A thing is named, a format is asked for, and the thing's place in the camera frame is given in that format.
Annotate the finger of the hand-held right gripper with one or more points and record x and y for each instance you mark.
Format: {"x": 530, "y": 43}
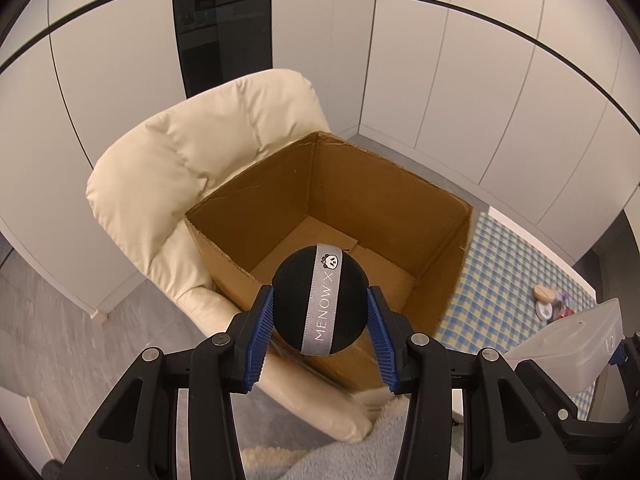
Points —
{"x": 550, "y": 395}
{"x": 627, "y": 352}

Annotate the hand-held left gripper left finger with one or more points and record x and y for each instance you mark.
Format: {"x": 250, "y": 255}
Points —
{"x": 261, "y": 340}

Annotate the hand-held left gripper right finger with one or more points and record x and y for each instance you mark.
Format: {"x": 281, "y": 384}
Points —
{"x": 382, "y": 345}

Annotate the translucent plastic storage box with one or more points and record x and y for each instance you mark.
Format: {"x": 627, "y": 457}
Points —
{"x": 575, "y": 345}

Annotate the black round powder puff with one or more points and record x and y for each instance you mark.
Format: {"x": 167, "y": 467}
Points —
{"x": 300, "y": 300}

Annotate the large brown cardboard box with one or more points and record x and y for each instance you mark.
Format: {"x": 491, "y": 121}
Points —
{"x": 380, "y": 200}

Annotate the small blue pink cosmetic box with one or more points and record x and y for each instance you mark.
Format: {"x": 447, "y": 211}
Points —
{"x": 565, "y": 298}

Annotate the white low table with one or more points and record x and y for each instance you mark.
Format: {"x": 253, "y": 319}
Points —
{"x": 462, "y": 405}

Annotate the light blue fleece robe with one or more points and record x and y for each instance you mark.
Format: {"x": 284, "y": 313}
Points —
{"x": 325, "y": 455}

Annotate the blue yellow checkered cloth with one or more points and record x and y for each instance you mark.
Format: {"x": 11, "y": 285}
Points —
{"x": 500, "y": 280}

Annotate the cream padded armchair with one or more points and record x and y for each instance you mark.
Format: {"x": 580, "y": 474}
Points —
{"x": 175, "y": 160}

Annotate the black glass cabinet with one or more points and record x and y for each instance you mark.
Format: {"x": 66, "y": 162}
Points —
{"x": 220, "y": 25}

